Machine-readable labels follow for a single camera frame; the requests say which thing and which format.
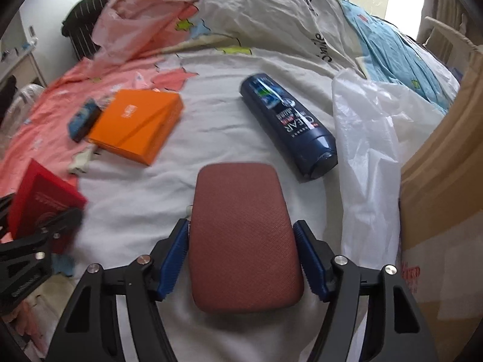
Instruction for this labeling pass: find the white plastic bag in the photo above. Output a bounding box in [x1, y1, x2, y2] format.
[331, 69, 444, 270]

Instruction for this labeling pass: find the white side cabinet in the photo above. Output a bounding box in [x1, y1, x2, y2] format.
[1, 43, 47, 89]

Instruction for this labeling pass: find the brown cardboard box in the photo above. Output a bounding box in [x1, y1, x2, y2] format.
[400, 51, 483, 361]

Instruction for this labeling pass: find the red square box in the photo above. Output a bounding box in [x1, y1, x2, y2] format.
[7, 159, 88, 240]

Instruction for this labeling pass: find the black striped bag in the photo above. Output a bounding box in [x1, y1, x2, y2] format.
[61, 0, 109, 61]

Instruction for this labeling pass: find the beige curtain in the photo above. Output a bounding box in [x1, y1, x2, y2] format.
[416, 0, 466, 63]

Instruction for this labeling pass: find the starry night tissue pack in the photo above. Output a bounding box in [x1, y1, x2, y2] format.
[67, 98, 102, 143]

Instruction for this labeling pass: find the pink crumpled sheet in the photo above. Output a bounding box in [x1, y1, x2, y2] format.
[92, 0, 199, 65]

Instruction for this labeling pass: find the maroon zip case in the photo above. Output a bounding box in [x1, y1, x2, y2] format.
[188, 163, 305, 314]

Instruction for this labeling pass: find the orange gift box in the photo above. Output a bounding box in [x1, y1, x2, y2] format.
[88, 89, 183, 166]

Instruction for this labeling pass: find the dark blue shampoo bottle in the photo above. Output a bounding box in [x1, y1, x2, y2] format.
[240, 74, 338, 180]

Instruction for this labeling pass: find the cartoon star bed sheet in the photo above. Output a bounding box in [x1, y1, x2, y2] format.
[0, 0, 462, 362]

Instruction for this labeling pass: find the clear plastic bag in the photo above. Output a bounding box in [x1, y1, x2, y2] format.
[1, 83, 45, 154]

